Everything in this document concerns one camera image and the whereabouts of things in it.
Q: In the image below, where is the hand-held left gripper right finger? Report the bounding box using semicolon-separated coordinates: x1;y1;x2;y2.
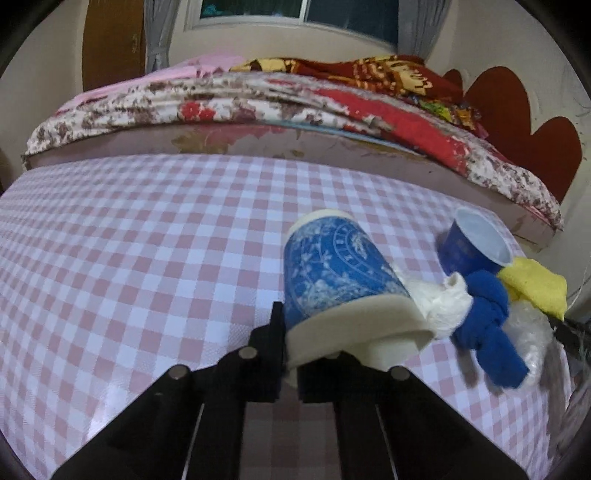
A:
295;352;529;480

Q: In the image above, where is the blue knotted cloth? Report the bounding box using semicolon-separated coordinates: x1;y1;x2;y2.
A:
450;270;529;388

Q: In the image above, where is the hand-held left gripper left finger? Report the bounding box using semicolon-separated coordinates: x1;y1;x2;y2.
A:
51;301;287;480

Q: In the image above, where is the yellow cloth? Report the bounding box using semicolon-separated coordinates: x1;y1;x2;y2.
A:
498;257;568;320

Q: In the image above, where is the clear plastic bag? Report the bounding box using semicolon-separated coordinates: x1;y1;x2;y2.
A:
505;302;555;388

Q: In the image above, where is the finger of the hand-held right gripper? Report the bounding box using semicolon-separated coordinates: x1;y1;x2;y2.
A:
549;314;591;361

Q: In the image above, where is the white framed window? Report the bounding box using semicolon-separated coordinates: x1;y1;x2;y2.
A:
185;0;402;49

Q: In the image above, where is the table with checkered tablecloth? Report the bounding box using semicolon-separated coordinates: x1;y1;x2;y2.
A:
0;154;580;480

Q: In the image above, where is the plain blue paper cup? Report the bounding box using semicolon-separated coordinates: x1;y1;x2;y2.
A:
436;208;514;278

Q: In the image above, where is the cream knotted cloth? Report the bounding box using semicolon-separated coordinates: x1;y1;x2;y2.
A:
406;272;474;337

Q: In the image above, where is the narrow grey curtain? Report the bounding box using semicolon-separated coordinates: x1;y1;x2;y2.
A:
397;0;451;61

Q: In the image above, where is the brown wooden door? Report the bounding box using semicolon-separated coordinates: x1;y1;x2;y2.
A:
82;0;147;93

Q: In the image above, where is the pink sheet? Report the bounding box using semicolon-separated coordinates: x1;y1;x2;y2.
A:
55;54;245;114

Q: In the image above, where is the floral quilt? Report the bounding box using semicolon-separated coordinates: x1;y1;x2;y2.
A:
23;71;565;232

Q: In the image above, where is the grey curtain beside door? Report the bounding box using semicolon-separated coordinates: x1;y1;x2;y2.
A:
144;0;174;75

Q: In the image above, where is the blue white patterned paper cup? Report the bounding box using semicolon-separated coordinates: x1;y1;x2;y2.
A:
283;209;437;384

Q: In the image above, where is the red patterned blanket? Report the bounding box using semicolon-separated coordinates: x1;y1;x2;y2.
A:
231;54;490;139

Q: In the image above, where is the red scalloped headboard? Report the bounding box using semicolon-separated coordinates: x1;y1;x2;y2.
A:
443;66;583;204

